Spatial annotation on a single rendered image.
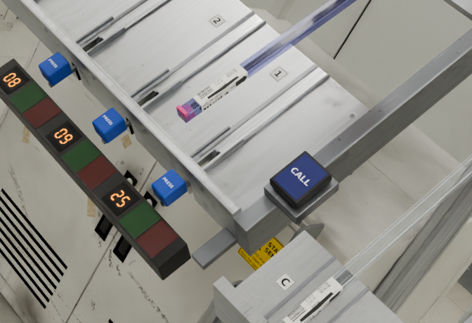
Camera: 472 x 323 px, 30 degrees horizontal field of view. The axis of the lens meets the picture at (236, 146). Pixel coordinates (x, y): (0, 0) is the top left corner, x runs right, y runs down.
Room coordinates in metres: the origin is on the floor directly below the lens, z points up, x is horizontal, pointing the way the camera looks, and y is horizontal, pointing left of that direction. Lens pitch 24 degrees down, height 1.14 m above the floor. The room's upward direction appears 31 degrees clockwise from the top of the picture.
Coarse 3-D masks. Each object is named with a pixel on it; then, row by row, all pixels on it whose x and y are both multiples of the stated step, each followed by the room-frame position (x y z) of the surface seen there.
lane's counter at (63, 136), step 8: (56, 128) 0.89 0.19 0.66; (64, 128) 0.89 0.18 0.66; (72, 128) 0.89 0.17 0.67; (48, 136) 0.88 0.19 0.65; (56, 136) 0.88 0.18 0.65; (64, 136) 0.88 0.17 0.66; (72, 136) 0.88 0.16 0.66; (80, 136) 0.88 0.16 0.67; (56, 144) 0.87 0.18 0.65; (64, 144) 0.87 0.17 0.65
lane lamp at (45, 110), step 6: (42, 102) 0.91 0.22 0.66; (48, 102) 0.92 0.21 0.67; (30, 108) 0.91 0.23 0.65; (36, 108) 0.91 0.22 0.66; (42, 108) 0.91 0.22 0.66; (48, 108) 0.91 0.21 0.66; (54, 108) 0.91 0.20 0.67; (24, 114) 0.90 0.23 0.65; (30, 114) 0.90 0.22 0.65; (36, 114) 0.90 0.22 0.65; (42, 114) 0.90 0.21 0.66; (48, 114) 0.90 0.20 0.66; (54, 114) 0.90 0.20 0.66; (30, 120) 0.89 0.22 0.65; (36, 120) 0.89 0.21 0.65; (42, 120) 0.90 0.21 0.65; (48, 120) 0.90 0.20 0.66; (36, 126) 0.89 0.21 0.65
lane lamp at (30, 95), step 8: (24, 88) 0.93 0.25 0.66; (32, 88) 0.93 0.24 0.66; (40, 88) 0.93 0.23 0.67; (16, 96) 0.92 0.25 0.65; (24, 96) 0.92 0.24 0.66; (32, 96) 0.92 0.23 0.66; (40, 96) 0.92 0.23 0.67; (16, 104) 0.91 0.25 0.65; (24, 104) 0.91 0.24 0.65; (32, 104) 0.91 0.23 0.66
